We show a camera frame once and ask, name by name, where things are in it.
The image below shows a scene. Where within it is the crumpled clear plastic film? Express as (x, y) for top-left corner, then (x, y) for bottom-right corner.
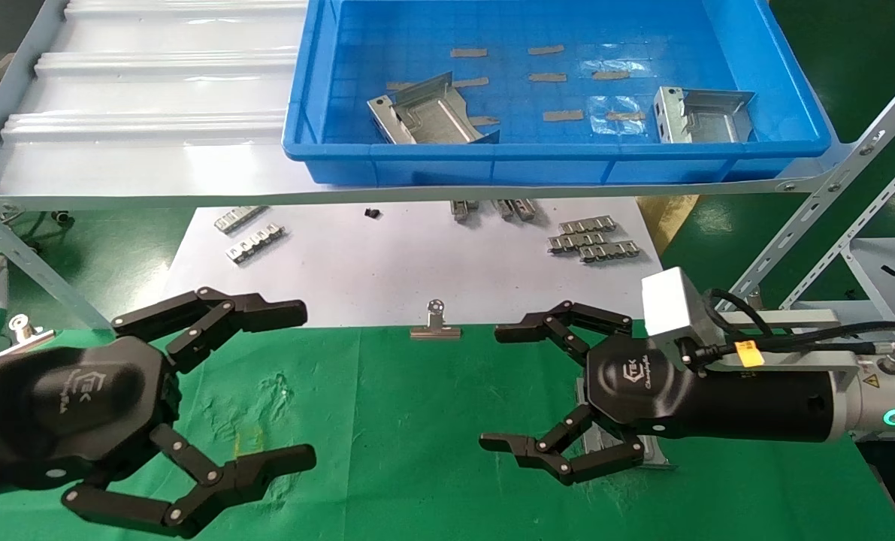
(587, 95), (648, 137)

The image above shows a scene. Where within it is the grey metal rack frame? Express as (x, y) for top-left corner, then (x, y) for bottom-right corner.
(0, 0), (895, 331)

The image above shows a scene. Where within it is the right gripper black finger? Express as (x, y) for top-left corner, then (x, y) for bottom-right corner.
(479, 403), (646, 486)
(494, 301), (634, 367)

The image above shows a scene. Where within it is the white paper sheet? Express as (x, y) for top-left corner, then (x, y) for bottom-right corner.
(120, 197), (681, 329)

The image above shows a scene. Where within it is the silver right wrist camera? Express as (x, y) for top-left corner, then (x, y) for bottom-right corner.
(641, 268), (727, 351)

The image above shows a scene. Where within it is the green table cloth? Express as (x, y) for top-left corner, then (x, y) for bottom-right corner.
(0, 316), (895, 541)

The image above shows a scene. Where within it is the large blue plastic bin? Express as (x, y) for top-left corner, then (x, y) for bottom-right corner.
(282, 0), (835, 186)

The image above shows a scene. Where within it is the white corrugated shelf panel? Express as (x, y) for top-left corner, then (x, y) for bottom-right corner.
(0, 0), (313, 198)

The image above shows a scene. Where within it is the white metal shelving unit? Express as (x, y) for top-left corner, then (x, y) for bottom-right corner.
(782, 143), (895, 331)

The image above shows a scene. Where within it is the flat clear plastic film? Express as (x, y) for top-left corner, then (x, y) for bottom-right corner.
(579, 59), (655, 76)

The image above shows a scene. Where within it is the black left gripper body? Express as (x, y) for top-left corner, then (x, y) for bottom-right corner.
(0, 336), (181, 498)

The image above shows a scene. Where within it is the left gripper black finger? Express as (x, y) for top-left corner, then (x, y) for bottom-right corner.
(62, 423), (318, 539)
(110, 286), (309, 374)

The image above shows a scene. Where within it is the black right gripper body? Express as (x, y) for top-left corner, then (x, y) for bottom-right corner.
(586, 334), (840, 444)

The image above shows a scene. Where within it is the grey stamped metal bracket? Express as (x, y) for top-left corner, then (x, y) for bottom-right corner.
(655, 86), (756, 144)
(573, 376), (677, 470)
(366, 71), (500, 146)

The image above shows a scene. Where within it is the black cable with yellow tag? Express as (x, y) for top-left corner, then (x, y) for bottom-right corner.
(701, 288), (895, 370)

